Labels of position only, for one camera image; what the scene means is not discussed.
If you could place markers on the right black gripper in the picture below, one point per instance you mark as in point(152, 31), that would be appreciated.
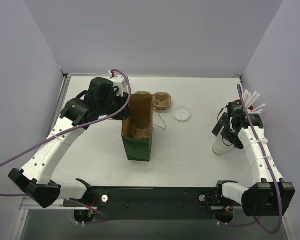
point(225, 128)

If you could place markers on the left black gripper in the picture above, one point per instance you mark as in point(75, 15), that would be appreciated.
point(122, 107)

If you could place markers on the green paper bag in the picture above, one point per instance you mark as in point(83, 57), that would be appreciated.
point(141, 108)

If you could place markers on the white paper cup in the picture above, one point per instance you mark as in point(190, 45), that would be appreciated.
point(221, 146)

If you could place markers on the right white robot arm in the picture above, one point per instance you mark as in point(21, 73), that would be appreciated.
point(269, 195)

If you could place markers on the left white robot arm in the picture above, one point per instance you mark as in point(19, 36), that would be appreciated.
point(35, 177)

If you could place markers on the brown cardboard cup carrier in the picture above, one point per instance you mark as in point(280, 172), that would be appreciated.
point(162, 100)

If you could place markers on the white wrapped straws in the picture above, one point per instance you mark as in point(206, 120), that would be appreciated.
point(249, 99)

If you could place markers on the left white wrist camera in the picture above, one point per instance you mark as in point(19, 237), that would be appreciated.
point(119, 83)

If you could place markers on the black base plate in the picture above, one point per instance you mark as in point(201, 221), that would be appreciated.
point(157, 203)

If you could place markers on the aluminium rail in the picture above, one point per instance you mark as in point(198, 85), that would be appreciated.
point(267, 206)

